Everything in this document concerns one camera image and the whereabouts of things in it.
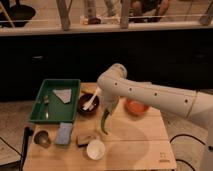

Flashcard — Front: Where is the blue sponge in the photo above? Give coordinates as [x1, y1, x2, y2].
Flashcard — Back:
[55, 123, 73, 145]

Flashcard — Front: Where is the black cable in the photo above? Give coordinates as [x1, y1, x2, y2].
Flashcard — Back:
[169, 133, 208, 171]

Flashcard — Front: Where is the green plastic tray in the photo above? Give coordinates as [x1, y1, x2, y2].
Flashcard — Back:
[29, 79, 81, 124]

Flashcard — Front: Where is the black clamp post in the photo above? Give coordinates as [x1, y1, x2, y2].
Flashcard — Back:
[19, 127, 34, 171]

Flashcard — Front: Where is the grey cloth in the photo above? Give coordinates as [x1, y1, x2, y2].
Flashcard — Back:
[53, 89, 72, 104]

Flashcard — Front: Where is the dark brown bowl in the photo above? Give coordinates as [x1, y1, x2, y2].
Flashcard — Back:
[77, 94, 99, 116]

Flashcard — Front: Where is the metal spoon in tray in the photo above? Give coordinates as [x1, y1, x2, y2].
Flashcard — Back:
[43, 95, 49, 119]

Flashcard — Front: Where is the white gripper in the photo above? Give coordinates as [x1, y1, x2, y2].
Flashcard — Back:
[101, 96, 119, 113]

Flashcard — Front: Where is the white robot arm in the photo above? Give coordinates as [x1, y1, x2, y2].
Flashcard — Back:
[97, 63, 213, 171]

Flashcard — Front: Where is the orange bowl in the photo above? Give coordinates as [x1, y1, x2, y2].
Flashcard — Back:
[125, 99, 149, 116]

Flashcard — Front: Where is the metal cup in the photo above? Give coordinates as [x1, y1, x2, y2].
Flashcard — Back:
[34, 130, 51, 148]

